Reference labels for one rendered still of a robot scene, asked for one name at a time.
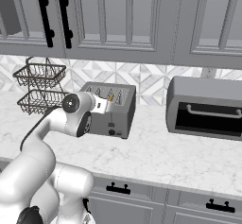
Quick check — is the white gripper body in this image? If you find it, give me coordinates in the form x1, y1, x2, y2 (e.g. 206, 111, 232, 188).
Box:
93, 96, 111, 114

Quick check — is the grey metal toaster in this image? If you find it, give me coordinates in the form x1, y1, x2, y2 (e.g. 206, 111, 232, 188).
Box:
79, 81, 137, 140

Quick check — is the grey toaster oven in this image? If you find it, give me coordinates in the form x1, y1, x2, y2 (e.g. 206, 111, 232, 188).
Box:
165, 75, 242, 142

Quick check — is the grey drawer front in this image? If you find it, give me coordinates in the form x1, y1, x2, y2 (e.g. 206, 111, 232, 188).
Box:
89, 174, 173, 207
165, 188, 242, 224

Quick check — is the grey base cupboard door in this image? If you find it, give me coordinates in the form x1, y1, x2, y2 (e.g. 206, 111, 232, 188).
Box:
85, 195, 166, 224

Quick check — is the dark two-tier wire basket stand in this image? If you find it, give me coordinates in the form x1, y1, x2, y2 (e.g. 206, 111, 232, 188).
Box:
11, 56, 70, 115

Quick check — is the black drawer handle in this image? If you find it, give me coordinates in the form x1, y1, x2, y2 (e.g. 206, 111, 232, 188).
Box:
105, 181, 131, 196
205, 198, 236, 214

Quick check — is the grey wall cupboard door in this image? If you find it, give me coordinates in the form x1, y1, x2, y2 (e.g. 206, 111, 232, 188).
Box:
171, 0, 242, 70
0, 0, 65, 59
51, 0, 178, 65

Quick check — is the black cupboard bar handle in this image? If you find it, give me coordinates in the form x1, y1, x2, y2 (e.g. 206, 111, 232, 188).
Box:
57, 0, 75, 49
35, 0, 56, 48

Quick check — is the grey toaster oven handle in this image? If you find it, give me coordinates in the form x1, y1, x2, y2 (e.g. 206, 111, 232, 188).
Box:
185, 103, 242, 119

